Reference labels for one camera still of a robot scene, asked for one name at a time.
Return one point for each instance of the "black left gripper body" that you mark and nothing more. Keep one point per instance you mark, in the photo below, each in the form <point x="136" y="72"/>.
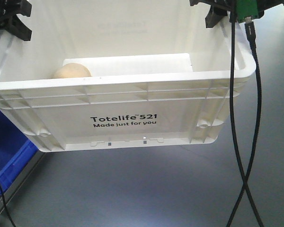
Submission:
<point x="8" y="8"/>

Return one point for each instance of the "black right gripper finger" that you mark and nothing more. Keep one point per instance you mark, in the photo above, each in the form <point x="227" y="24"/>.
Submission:
<point x="214" y="16"/>

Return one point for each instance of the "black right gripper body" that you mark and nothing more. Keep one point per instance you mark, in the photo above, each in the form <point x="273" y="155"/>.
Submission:
<point x="227" y="4"/>

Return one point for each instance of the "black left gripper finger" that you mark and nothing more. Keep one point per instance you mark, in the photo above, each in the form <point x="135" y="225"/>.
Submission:
<point x="17" y="28"/>

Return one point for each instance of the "cream plush ball toy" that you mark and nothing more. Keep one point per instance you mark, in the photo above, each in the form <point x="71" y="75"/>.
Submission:
<point x="72" y="70"/>

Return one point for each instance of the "white plastic tote box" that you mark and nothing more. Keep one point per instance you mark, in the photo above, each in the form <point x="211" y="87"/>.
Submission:
<point x="159" y="76"/>

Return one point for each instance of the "right green circuit board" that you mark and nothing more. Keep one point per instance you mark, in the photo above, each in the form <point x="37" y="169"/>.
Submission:
<point x="246" y="8"/>

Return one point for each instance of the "lower left blue bin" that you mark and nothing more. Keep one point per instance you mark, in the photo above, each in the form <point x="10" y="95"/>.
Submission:
<point x="16" y="150"/>

